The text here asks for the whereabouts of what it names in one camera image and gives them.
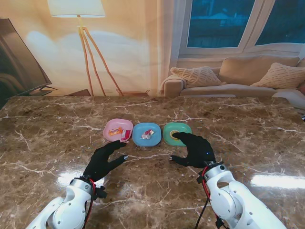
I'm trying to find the white framed window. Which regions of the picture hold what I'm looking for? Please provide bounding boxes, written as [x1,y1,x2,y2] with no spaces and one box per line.
[178,0,305,58]

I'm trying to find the cream knitted cushion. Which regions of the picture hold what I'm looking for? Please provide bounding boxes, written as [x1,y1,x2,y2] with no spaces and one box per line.
[251,62,305,89]
[170,66,226,88]

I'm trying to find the red black arm cables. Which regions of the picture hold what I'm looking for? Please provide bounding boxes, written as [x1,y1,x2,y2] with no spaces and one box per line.
[194,167,230,229]
[83,177,107,229]

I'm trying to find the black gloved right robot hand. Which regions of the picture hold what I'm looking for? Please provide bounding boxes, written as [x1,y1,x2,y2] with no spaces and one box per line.
[169,132,217,169]

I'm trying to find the clear small candy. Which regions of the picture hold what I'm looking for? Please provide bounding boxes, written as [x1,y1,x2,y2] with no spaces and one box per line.
[141,128,155,140]

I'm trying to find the wooden tripod floor lamp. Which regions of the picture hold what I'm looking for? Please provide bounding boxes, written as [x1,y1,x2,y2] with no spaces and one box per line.
[47,0,124,97]

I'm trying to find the black flat screen television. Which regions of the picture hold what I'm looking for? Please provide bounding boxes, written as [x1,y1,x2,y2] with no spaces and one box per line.
[0,18,58,108]

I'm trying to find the pink square plastic dish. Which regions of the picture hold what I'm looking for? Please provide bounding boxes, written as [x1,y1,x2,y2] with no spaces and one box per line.
[103,118,133,144]

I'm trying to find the red black left arm cables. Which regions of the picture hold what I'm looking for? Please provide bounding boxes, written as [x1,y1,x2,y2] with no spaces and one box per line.
[83,177,107,229]

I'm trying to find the blue square plastic dish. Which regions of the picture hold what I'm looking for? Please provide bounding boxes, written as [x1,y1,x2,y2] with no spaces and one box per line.
[132,122,163,147]

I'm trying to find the red black right arm cables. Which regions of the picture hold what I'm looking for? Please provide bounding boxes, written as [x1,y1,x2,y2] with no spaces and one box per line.
[194,167,230,229]

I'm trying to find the beige sofa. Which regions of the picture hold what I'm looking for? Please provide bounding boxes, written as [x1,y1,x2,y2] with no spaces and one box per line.
[161,55,305,110]

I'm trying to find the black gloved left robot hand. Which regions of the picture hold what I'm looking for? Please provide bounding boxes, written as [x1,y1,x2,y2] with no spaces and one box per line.
[83,140,129,182]

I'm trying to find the green square plastic dish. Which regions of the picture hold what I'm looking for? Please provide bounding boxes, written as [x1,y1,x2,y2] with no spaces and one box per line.
[163,122,193,147]

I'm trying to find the cream throw blanket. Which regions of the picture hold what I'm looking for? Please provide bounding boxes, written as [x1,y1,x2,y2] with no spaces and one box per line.
[160,74,188,94]

